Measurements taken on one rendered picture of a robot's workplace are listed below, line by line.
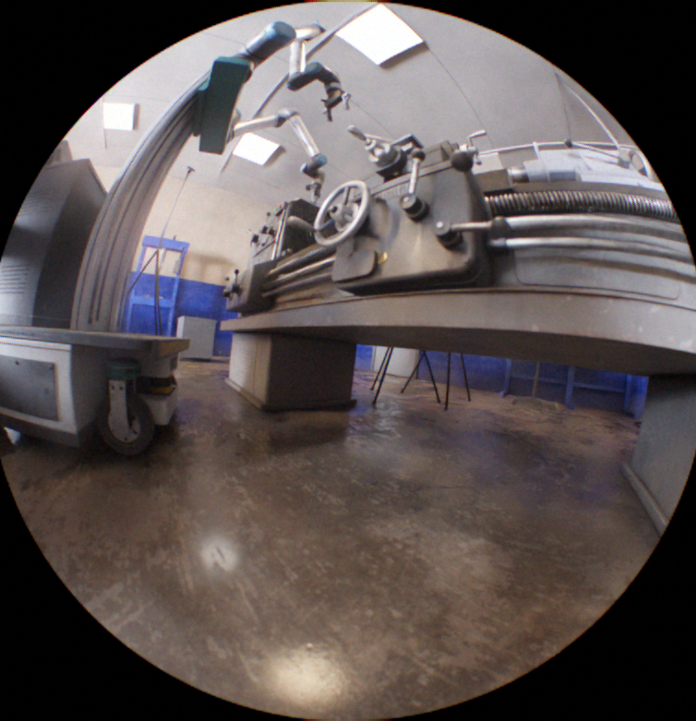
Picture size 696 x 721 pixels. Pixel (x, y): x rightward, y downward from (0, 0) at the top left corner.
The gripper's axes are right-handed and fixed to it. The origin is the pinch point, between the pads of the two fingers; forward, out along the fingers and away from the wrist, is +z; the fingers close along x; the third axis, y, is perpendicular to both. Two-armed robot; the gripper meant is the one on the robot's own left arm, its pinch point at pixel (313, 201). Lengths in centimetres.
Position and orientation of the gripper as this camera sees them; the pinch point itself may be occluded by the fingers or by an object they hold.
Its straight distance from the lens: 193.6
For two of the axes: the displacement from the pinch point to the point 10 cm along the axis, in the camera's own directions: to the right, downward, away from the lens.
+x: 1.2, -0.2, 9.9
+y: 9.9, 1.2, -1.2
